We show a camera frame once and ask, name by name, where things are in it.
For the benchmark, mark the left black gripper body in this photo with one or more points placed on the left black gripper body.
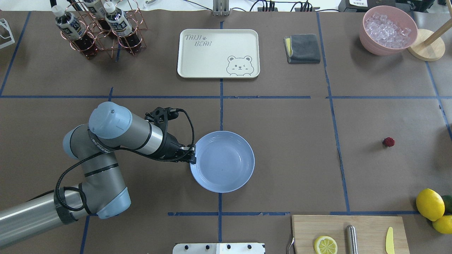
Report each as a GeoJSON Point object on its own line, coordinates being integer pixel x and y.
{"type": "Point", "coordinates": [170, 145]}

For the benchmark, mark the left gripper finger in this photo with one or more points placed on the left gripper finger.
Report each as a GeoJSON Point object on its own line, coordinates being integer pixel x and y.
{"type": "Point", "coordinates": [189, 148]}
{"type": "Point", "coordinates": [189, 159]}

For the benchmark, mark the blue plate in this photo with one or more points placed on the blue plate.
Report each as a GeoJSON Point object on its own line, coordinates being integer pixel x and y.
{"type": "Point", "coordinates": [225, 162]}

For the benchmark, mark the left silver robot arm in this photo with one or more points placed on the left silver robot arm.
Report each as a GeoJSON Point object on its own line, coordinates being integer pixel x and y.
{"type": "Point", "coordinates": [95, 185]}

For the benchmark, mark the red strawberry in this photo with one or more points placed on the red strawberry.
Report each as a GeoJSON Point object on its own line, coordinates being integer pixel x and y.
{"type": "Point", "coordinates": [388, 142]}

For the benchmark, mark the cream bear tray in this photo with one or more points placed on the cream bear tray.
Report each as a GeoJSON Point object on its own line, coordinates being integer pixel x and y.
{"type": "Point", "coordinates": [218, 53]}

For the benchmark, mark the dark drink bottle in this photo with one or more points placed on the dark drink bottle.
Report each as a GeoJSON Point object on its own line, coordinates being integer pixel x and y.
{"type": "Point", "coordinates": [98, 11]}
{"type": "Point", "coordinates": [120, 25]}
{"type": "Point", "coordinates": [74, 31]}

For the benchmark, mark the grey folded cloth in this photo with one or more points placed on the grey folded cloth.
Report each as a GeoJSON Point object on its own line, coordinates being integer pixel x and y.
{"type": "Point", "coordinates": [302, 49]}

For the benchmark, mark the lemon half slice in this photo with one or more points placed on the lemon half slice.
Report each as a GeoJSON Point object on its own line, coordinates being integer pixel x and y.
{"type": "Point", "coordinates": [325, 245]}

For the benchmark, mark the steel rod black tip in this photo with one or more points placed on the steel rod black tip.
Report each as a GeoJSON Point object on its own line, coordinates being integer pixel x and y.
{"type": "Point", "coordinates": [351, 237]}

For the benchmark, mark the yellow plastic knife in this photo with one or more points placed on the yellow plastic knife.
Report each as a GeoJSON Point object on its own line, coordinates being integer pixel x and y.
{"type": "Point", "coordinates": [389, 241]}

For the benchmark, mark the pink bowl of ice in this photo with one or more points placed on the pink bowl of ice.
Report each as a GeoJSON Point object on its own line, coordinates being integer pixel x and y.
{"type": "Point", "coordinates": [386, 30]}

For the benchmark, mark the yellow lemon round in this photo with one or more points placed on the yellow lemon round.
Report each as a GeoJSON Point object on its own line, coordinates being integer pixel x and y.
{"type": "Point", "coordinates": [430, 204]}

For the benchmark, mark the wooden round stand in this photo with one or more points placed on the wooden round stand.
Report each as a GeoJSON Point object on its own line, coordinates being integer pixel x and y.
{"type": "Point", "coordinates": [428, 45]}

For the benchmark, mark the green avocado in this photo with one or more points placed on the green avocado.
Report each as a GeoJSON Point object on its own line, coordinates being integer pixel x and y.
{"type": "Point", "coordinates": [447, 199]}

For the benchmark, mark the yellow lemon oblong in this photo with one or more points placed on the yellow lemon oblong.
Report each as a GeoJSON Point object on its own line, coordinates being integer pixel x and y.
{"type": "Point", "coordinates": [443, 225]}

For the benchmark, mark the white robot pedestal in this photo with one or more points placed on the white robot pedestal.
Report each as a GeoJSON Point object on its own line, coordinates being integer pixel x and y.
{"type": "Point", "coordinates": [220, 248]}

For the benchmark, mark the aluminium frame post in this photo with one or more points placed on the aluminium frame post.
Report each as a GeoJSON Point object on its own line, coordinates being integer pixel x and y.
{"type": "Point", "coordinates": [221, 8]}

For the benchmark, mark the copper wire bottle rack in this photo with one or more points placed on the copper wire bottle rack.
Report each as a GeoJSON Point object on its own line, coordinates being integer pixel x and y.
{"type": "Point", "coordinates": [107, 41]}

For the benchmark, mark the white wire cup rack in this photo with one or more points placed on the white wire cup rack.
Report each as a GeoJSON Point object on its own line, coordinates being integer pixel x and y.
{"type": "Point", "coordinates": [6, 34]}

